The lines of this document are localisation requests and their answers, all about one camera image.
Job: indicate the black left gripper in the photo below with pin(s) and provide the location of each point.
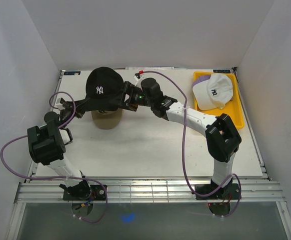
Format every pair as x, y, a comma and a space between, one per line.
82, 106

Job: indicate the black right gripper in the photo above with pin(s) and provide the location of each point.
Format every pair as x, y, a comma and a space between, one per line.
129, 90

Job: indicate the beige baseball cap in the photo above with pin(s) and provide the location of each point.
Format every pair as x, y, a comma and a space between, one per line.
105, 119

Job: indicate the black baseball cap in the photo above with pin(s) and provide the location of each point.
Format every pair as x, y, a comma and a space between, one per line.
102, 84

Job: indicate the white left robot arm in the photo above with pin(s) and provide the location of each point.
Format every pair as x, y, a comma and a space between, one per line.
47, 146

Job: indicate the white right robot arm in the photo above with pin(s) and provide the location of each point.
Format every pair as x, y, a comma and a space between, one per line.
222, 137

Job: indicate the lavender baseball cap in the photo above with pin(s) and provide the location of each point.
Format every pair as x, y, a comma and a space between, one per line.
202, 78

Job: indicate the white baseball cap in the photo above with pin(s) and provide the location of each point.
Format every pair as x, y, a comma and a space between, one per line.
213, 93

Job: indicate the yellow plastic bin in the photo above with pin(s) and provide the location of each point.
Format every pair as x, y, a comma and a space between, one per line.
233, 108

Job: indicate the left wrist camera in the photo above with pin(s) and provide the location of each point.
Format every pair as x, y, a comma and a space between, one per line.
60, 104

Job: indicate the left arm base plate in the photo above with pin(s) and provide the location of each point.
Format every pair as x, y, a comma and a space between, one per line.
97, 193

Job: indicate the aluminium frame rail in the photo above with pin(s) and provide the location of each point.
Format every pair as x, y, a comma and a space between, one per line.
148, 191

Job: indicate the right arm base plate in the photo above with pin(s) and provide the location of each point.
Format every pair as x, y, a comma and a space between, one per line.
231, 191

